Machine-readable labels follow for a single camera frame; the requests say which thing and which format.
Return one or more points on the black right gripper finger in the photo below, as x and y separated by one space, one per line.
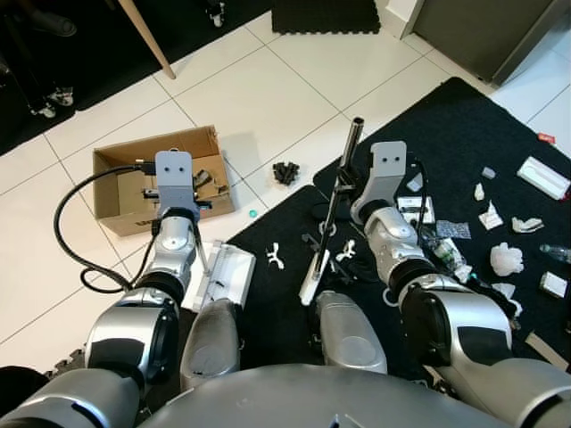
335 192
336 175

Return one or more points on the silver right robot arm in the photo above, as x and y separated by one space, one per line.
455 321

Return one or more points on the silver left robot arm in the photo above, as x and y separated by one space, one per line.
174 250

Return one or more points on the large black floor mat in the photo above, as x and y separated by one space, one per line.
80 53

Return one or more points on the brown cardboard box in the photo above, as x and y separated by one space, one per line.
111 192

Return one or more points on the black plastic clump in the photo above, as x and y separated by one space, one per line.
286 173

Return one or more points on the white plastic clip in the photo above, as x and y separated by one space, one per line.
345 251
275 256

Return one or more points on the white card with black part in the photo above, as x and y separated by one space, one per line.
426 211

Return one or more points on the crinkled silver wrapper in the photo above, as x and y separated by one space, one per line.
452 230

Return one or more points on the green-label plastic bottle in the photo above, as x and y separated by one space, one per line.
448 254

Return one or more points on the small white plastic figure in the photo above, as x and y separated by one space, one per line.
478 191

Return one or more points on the small grey plastic scrap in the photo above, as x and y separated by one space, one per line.
488 173

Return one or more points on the black caster wheel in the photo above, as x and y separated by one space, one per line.
52 100

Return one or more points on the folded white paper scrap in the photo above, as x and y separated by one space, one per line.
490 219

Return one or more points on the silver right robot leg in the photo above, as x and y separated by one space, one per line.
350 334

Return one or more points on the silver robot leg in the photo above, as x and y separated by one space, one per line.
212 348
350 334

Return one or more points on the wooden furniture leg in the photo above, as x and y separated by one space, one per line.
147 40

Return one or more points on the small black puzzle mat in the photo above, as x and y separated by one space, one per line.
326 16

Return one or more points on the silver left robot leg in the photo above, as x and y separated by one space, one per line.
212 348

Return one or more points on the crumpled white tissue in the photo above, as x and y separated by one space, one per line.
506 259

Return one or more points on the curved white plastic piece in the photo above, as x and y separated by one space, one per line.
527 226

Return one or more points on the long white box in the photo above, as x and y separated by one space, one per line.
544 176

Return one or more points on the small red tag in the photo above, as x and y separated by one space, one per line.
546 137

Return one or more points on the dark grey cabinet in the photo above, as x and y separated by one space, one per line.
482 31

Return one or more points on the clear plastic bottle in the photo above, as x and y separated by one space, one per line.
555 254

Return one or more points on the grey robot torso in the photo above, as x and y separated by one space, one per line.
330 406

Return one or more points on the small white box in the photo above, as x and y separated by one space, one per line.
554 284

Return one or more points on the black-clad person leg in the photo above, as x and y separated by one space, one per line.
20 392

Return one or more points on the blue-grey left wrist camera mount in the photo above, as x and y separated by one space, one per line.
176 169

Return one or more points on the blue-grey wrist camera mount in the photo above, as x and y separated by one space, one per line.
388 165
176 169

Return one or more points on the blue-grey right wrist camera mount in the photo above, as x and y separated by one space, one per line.
388 165

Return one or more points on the black metal bracket scrap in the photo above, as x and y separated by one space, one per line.
214 183

